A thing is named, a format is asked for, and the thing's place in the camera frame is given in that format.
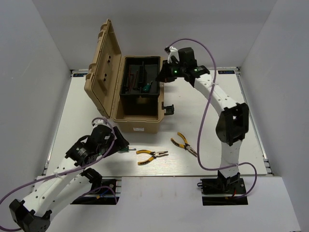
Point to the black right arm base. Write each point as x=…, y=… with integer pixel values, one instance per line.
x=213, y=194

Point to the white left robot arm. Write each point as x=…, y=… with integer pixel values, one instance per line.
x=71, y=179

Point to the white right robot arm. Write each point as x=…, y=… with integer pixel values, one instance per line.
x=232, y=125

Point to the black toolbox inner tray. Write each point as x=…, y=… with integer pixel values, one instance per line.
x=150, y=67

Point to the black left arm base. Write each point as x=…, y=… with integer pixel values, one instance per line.
x=105, y=193

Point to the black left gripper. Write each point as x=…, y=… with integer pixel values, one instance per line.
x=121, y=141

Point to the tan plastic toolbox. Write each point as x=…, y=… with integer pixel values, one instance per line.
x=103, y=84

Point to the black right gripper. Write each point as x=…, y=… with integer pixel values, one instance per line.
x=164, y=76

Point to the yellow pliers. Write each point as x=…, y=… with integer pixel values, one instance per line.
x=153, y=155
x=186, y=146

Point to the green stubby screwdriver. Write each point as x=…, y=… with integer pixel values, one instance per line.
x=147, y=87
x=127, y=149

